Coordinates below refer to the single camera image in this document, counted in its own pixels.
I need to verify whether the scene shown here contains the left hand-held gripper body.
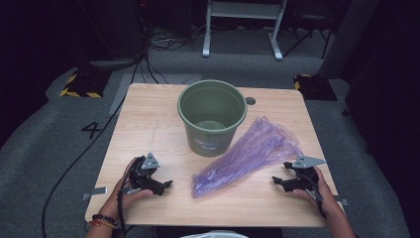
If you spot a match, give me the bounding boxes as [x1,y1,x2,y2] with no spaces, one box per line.
[127,152,161,192]

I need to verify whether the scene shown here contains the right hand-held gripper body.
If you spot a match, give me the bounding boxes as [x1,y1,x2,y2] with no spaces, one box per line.
[283,155,328,193]

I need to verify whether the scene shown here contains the purple plastic bag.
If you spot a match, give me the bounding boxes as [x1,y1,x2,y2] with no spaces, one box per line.
[190,115,303,199]

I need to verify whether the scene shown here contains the green plastic bucket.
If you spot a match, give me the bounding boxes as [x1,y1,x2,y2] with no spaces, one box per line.
[176,78,249,159]

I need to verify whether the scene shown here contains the person's right hand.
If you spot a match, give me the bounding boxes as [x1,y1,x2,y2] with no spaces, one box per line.
[291,166,345,218]

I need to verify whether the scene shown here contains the person's left hand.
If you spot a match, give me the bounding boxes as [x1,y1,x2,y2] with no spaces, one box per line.
[101,158,155,219]

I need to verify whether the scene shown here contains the white rounded object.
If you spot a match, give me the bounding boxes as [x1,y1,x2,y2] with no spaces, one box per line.
[180,230,250,238]

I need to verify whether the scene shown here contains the black yellow striped floor block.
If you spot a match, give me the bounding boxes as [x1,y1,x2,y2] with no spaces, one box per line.
[293,73,338,101]
[59,67,112,99]

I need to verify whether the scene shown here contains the black tripod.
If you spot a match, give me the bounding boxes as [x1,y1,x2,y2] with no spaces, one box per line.
[282,14,333,60]

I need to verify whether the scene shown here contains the grey column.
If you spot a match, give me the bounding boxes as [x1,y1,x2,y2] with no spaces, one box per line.
[318,0,381,80]

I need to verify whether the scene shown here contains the dark equipment rack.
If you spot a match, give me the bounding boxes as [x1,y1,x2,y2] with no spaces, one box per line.
[77,0,151,65]

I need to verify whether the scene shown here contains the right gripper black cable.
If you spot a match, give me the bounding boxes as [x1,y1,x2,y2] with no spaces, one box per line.
[303,173,328,220]

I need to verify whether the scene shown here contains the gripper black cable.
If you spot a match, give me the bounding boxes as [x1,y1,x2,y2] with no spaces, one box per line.
[116,178,134,238]
[303,173,328,220]

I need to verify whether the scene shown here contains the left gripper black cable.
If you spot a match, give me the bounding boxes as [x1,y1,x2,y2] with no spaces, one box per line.
[116,178,134,238]

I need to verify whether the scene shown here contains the black bead bracelet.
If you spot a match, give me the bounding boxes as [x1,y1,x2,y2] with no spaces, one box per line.
[91,213,119,227]

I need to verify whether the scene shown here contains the orange cord bracelet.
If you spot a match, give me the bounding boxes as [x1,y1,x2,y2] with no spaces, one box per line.
[88,219,117,230]

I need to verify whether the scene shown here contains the long black floor cable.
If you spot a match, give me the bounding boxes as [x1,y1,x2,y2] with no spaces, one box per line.
[41,54,147,238]

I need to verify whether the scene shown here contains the bundle of floor cables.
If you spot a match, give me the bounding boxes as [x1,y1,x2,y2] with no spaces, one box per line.
[148,24,206,52]

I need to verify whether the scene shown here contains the white metal stand frame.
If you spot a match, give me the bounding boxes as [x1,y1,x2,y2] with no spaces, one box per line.
[201,0,288,61]

